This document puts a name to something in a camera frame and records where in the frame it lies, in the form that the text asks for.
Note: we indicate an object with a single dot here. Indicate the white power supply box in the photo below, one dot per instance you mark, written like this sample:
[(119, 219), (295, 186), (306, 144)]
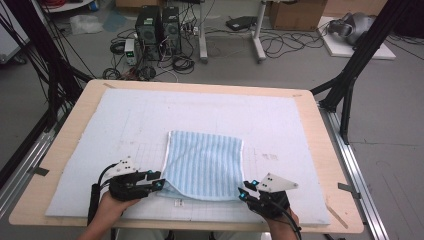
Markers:
[(130, 51)]

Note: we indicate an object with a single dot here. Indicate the black tape piece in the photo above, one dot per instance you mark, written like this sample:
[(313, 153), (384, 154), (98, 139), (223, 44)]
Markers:
[(39, 171)]

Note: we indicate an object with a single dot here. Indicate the blue striped towel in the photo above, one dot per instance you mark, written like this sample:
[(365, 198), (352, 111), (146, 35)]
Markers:
[(203, 163)]

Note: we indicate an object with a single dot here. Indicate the white floor board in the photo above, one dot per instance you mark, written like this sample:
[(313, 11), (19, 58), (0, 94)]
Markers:
[(340, 50)]

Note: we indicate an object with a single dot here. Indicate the white desk leg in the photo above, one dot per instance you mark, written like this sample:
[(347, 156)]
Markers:
[(258, 36), (202, 33)]

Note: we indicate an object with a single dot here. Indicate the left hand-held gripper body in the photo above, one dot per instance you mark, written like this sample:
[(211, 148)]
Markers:
[(128, 186)]

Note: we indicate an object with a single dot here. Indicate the thin wooden stick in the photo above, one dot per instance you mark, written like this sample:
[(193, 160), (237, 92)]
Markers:
[(336, 216)]

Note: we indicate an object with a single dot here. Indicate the person's left hand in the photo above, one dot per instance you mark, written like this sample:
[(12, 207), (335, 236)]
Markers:
[(110, 208)]

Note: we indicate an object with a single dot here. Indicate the person's right hand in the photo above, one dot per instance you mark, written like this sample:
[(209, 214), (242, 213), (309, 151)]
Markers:
[(283, 225)]

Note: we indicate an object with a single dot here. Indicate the slim black computer tower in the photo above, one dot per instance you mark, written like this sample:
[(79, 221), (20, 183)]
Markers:
[(171, 30)]

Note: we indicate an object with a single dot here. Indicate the grey headset device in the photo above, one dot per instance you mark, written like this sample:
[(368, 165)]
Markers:
[(353, 26)]

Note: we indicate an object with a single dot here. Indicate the large black computer tower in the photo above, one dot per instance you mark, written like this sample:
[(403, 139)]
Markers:
[(148, 31)]

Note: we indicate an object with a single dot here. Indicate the clear plastic bag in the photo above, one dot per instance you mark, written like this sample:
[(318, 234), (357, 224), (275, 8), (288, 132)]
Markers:
[(86, 24)]

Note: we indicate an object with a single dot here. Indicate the black metal frame stand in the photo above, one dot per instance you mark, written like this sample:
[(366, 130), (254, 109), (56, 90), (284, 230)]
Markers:
[(346, 83), (55, 73)]

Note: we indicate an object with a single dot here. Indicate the brown cardboard box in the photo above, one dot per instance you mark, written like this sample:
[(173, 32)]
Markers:
[(296, 15)]

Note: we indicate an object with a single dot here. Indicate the aluminium rail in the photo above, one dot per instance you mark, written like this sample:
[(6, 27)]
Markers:
[(23, 170), (353, 160)]

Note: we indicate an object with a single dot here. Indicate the white foam mat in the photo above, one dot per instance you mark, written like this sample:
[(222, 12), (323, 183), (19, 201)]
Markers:
[(206, 110)]

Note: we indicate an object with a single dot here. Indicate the black flat device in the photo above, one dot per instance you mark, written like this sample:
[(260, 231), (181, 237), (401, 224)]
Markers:
[(240, 22)]

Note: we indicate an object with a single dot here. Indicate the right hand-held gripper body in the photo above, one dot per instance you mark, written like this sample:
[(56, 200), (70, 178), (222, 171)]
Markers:
[(271, 205)]

